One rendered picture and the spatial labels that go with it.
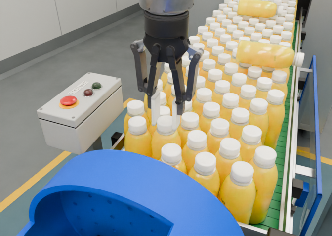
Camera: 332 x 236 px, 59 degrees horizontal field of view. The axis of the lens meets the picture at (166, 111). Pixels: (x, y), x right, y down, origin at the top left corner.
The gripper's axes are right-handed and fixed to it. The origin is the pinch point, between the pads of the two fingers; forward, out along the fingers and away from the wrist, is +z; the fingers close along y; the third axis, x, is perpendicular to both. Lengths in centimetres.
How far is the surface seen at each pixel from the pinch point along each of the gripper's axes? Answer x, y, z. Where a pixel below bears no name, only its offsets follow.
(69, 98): -1.6, -22.4, 1.1
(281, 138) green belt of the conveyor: 29.7, 25.3, 22.1
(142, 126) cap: -1.0, -5.1, 4.7
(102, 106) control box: 3.3, -17.5, 5.2
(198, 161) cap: -7.1, 9.2, 4.2
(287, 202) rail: -1.5, 26.5, 14.2
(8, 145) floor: 68, -153, 113
